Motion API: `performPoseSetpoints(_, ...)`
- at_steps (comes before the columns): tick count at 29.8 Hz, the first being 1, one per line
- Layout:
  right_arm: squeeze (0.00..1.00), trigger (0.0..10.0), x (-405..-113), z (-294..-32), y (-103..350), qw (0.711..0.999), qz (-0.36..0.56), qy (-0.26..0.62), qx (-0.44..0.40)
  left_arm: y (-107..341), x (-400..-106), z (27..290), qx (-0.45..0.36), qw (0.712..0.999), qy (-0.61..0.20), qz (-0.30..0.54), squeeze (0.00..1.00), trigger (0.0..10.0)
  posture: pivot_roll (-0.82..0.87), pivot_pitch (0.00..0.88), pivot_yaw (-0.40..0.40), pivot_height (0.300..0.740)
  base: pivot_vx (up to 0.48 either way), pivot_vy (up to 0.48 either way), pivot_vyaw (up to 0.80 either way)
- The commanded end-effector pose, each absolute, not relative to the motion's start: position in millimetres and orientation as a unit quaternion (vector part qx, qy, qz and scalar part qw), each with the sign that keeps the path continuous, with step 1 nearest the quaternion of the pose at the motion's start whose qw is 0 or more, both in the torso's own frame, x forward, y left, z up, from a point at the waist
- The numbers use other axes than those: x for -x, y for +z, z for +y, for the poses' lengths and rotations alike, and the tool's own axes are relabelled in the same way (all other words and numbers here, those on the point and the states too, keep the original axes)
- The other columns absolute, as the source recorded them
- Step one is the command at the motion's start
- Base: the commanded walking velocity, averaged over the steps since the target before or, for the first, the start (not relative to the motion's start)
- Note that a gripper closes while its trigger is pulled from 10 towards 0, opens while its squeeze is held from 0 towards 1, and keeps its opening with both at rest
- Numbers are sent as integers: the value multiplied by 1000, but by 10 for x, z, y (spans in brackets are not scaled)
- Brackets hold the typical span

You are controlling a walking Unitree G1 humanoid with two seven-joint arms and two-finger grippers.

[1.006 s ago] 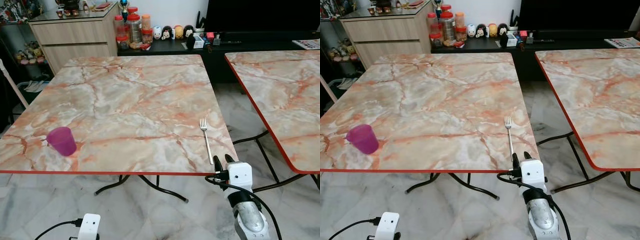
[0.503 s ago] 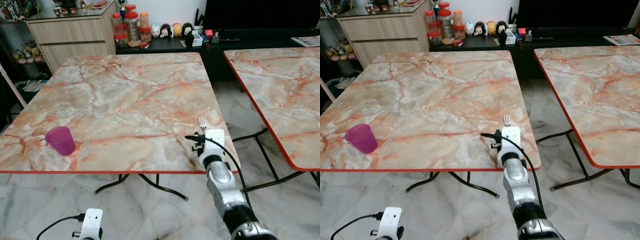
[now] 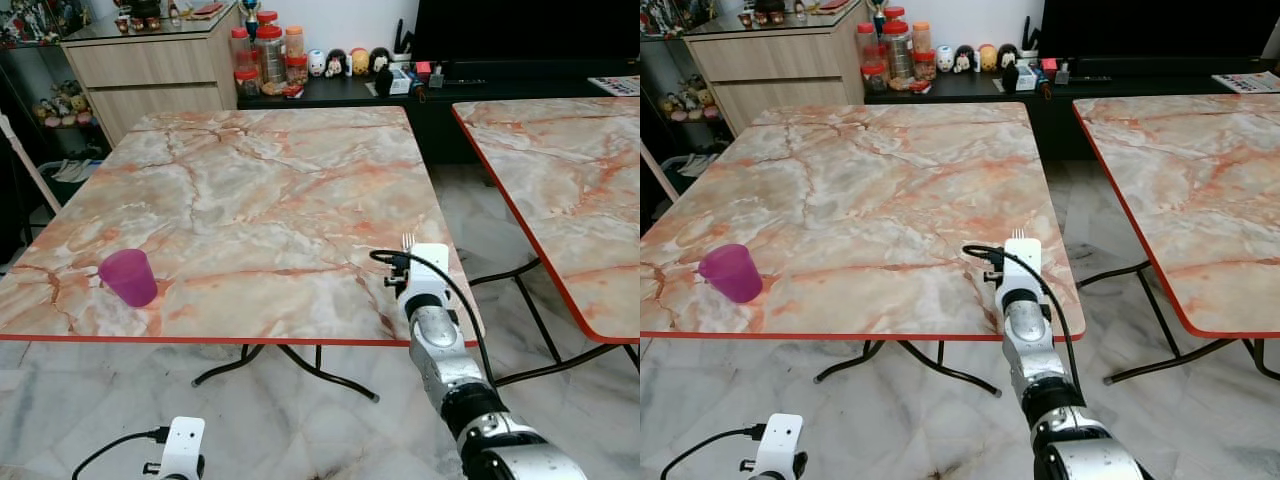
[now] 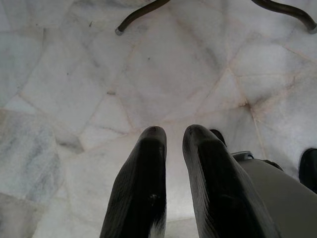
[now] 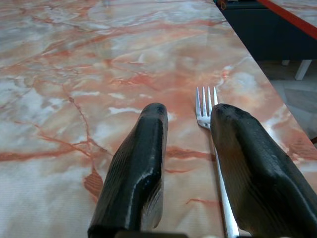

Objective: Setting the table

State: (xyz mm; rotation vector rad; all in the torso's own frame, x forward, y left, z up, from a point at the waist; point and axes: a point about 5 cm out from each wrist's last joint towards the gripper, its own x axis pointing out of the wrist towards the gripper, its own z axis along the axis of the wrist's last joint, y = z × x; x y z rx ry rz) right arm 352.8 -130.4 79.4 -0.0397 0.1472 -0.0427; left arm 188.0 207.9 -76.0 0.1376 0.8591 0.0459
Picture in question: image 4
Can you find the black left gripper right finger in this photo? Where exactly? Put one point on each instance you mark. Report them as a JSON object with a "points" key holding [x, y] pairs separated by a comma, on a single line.
{"points": [[215, 183]]}

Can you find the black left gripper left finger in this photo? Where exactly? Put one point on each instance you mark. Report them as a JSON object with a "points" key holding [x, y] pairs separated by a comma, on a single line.
{"points": [[141, 178]]}

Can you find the black robot right foot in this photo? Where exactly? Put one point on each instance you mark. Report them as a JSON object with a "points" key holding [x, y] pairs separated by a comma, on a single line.
{"points": [[309, 171]]}

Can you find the dark curved chair leg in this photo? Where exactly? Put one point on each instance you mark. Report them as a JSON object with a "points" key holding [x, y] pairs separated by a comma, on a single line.
{"points": [[292, 10], [138, 15]]}

